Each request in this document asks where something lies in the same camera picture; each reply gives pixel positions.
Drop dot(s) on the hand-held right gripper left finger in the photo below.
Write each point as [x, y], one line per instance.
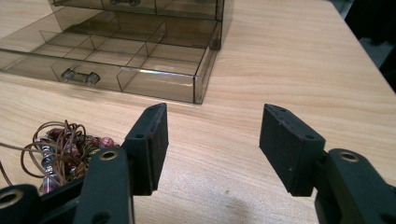
[148, 149]

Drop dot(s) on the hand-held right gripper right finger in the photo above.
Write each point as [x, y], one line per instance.
[288, 149]

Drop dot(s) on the clear smoky acrylic drawer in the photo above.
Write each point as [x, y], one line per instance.
[130, 62]

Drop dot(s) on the clear smoky acrylic drawer cabinet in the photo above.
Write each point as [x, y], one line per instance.
[174, 18]

